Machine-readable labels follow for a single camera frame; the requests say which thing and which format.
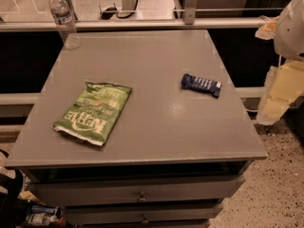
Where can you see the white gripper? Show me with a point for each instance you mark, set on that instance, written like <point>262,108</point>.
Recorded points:
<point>291,32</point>

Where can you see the blue rxbar blueberry wrapper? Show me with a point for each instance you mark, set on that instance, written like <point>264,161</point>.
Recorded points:
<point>202,85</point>

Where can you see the clear plastic water bottle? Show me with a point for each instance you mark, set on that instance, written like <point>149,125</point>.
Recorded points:
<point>65,23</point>

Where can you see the plastic bottle on floor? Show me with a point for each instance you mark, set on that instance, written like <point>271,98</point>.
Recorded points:
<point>41,219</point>

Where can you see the grey drawer cabinet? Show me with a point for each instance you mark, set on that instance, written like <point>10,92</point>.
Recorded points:
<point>164,131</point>

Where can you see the green kettle chips bag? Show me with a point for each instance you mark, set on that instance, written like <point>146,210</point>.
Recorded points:
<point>95,113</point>

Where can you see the lower grey drawer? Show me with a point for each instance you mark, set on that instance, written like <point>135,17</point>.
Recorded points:
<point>142,213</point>

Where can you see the grey drawer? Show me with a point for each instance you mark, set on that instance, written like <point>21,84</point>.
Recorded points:
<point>142,213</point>
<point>137,191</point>

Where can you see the upper grey drawer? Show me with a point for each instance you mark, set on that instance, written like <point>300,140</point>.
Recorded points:
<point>137,191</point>

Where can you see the black bag on floor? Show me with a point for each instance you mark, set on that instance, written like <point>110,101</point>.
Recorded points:
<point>12,209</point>

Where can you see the metal railing post bracket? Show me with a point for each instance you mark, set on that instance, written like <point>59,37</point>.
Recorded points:
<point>189,11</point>

